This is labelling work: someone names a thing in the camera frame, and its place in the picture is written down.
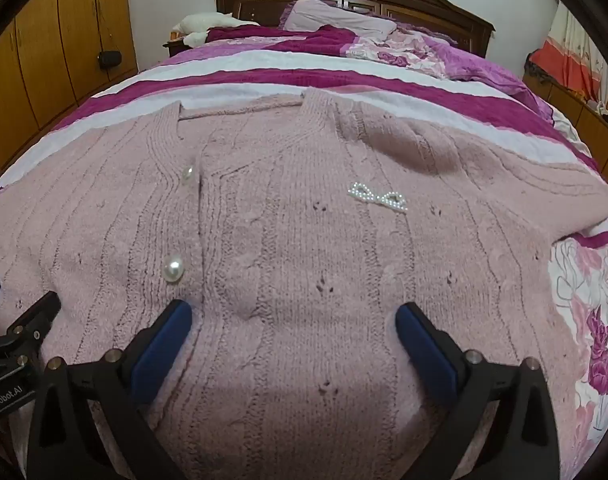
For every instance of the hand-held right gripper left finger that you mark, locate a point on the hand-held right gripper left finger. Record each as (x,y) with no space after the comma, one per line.
(166,345)

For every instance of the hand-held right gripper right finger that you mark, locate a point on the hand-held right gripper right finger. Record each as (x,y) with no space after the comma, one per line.
(424,355)

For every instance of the pink knitted cardigan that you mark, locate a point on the pink knitted cardigan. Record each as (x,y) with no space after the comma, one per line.
(304,235)

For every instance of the wooden wardrobe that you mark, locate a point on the wooden wardrobe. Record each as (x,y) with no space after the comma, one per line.
(38,60)

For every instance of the small black bag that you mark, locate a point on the small black bag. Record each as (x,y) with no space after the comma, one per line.
(109,59)

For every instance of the low wooden cabinet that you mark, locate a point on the low wooden cabinet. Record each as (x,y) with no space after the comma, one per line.
(584,125)

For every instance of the floral striped bedspread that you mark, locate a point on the floral striped bedspread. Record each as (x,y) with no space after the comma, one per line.
(334,80)

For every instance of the dark wooden nightstand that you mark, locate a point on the dark wooden nightstand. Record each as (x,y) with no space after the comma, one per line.
(173,47)

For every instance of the crumpled purple quilt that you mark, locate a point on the crumpled purple quilt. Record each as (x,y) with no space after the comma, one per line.
(434,55)

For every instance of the white pillow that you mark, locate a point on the white pillow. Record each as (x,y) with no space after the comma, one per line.
(208,22)

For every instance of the white and red curtain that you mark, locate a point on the white and red curtain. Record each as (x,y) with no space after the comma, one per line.
(569,55)

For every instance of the dark wooden headboard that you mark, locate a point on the dark wooden headboard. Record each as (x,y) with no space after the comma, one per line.
(424,5)

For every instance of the purple pillow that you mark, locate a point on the purple pillow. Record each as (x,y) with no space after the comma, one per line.
(329,17)

